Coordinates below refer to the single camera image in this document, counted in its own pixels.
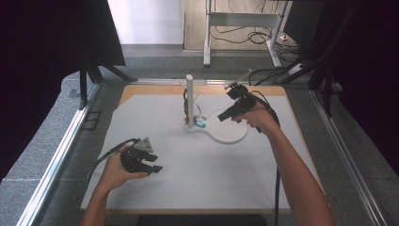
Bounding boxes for white keychain stand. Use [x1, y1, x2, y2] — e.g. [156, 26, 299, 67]
[178, 73, 249, 146]

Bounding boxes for person's right hand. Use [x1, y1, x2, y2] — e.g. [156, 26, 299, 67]
[231, 103, 280, 135]

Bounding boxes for black floor cables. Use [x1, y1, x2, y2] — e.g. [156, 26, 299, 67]
[209, 24, 304, 87]

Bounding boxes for black curtain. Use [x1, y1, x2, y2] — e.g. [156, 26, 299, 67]
[0, 0, 127, 182]
[283, 0, 399, 177]

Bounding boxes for person's left hand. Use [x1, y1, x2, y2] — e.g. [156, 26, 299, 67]
[99, 151, 151, 193]

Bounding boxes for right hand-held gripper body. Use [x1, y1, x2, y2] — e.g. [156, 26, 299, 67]
[225, 82, 260, 114]

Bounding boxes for green cord brown leather keychain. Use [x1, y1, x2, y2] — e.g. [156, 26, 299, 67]
[182, 89, 191, 124]

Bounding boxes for black metal stand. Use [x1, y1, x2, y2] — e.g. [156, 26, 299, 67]
[274, 40, 335, 118]
[78, 55, 138, 111]

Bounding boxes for left hand-held gripper cable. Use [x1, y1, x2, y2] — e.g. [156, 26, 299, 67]
[87, 137, 139, 183]

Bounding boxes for white desk frame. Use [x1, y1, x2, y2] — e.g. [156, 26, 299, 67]
[202, 0, 289, 69]

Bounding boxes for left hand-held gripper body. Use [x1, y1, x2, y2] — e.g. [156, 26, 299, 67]
[120, 137, 155, 174]

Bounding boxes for white table mat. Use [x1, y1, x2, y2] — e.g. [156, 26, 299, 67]
[80, 93, 315, 211]

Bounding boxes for right hand-held gripper cable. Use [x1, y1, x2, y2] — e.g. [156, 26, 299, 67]
[248, 89, 281, 226]

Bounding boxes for hand-held gripper cable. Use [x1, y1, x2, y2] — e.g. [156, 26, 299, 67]
[87, 137, 139, 183]
[248, 89, 281, 226]

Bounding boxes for white power strip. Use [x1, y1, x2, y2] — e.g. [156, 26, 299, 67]
[287, 63, 304, 75]

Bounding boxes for aluminium rail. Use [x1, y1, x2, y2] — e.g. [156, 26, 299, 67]
[16, 82, 102, 226]
[309, 89, 391, 226]

